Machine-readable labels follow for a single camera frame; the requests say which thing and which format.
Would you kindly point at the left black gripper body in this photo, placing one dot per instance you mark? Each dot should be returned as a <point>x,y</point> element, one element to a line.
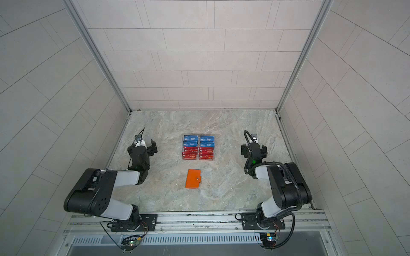
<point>150,149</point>

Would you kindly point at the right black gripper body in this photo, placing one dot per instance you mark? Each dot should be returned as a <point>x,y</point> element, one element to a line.
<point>253,151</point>

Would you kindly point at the orange card holder wallet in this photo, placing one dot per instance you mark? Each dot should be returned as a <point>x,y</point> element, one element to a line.
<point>193,179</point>

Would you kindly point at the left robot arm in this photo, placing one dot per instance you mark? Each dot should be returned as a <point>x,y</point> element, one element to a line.
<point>92,194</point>

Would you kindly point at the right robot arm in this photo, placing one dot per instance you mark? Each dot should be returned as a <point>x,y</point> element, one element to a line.
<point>289,190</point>

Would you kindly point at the right clear card display stand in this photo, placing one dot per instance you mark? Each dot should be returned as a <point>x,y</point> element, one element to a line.
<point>206,147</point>

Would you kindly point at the right circuit board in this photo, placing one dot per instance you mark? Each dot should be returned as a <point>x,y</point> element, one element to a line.
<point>269,240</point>

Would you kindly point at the circuit board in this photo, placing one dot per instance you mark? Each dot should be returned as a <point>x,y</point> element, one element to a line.
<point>269,240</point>
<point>131,242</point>

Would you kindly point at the left circuit board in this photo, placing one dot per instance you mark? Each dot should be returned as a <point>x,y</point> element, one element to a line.
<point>131,242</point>

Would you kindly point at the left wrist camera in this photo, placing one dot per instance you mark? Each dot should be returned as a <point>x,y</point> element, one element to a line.
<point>139,141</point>

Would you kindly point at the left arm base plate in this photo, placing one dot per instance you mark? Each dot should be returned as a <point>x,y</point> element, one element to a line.
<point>144,223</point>

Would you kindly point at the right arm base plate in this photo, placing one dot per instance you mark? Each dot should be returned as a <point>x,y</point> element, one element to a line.
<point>253,221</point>

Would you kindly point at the aluminium mounting rail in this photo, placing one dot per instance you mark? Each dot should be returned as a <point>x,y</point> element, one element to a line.
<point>191,222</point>

